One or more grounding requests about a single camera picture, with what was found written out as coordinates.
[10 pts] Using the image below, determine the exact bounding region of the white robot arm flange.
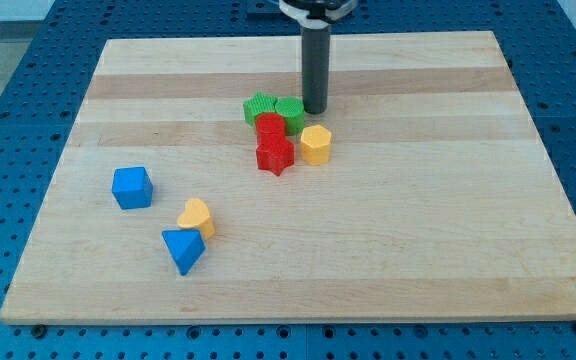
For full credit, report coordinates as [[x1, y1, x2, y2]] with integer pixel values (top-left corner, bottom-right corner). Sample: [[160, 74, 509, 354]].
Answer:
[[278, 0, 359, 30]]

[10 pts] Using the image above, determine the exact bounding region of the blue triangle block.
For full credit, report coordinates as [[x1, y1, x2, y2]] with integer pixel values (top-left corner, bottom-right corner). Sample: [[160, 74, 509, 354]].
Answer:
[[162, 229, 206, 276]]

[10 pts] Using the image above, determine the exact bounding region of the red star block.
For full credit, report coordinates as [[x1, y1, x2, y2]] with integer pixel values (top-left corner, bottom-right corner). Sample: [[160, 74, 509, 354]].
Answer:
[[256, 138, 295, 176]]

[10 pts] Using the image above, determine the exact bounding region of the yellow hexagon block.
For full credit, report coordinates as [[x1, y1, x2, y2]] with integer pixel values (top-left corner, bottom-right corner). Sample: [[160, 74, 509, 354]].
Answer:
[[300, 125, 332, 166]]

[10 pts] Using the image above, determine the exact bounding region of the red cylinder block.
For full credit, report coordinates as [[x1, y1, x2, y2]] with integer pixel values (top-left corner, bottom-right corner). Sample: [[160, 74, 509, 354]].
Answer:
[[255, 112, 286, 145]]

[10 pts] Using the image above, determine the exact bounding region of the green cylinder block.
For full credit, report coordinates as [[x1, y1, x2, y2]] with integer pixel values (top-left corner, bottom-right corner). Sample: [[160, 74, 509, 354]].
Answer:
[[275, 97, 305, 136]]

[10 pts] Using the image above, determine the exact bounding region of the green star block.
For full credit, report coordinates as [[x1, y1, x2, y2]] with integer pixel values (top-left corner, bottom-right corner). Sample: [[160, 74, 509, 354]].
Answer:
[[243, 92, 278, 127]]

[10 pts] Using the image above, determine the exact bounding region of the yellow heart block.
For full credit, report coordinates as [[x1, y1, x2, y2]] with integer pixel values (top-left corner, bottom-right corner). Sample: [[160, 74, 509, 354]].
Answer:
[[176, 198, 216, 240]]

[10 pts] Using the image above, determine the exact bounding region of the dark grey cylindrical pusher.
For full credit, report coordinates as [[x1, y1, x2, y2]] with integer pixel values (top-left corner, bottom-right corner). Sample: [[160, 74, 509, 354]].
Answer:
[[301, 26, 331, 115]]

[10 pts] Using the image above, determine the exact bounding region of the wooden board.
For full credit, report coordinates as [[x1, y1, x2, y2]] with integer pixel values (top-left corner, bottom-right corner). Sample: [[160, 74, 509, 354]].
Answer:
[[0, 31, 576, 325]]

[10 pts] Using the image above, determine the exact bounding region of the blue cube block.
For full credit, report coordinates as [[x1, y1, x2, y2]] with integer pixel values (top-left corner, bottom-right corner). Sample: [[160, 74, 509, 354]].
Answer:
[[111, 167, 153, 210]]

